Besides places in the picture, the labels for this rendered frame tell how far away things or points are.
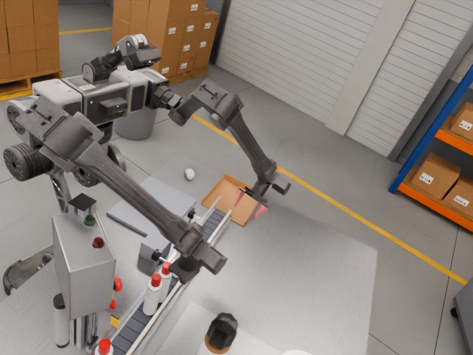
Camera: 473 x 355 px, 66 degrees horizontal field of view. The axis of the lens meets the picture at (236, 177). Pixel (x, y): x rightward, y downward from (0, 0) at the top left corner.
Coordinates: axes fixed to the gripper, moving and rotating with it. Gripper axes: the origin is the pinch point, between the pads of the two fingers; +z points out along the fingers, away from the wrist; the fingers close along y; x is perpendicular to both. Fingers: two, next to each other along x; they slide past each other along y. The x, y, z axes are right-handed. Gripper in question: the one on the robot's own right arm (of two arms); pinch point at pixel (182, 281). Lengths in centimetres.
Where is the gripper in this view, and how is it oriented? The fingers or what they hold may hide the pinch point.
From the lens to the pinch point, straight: 116.4
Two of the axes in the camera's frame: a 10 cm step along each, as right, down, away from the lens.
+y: 5.5, -3.9, 7.4
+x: -7.9, -5.3, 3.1
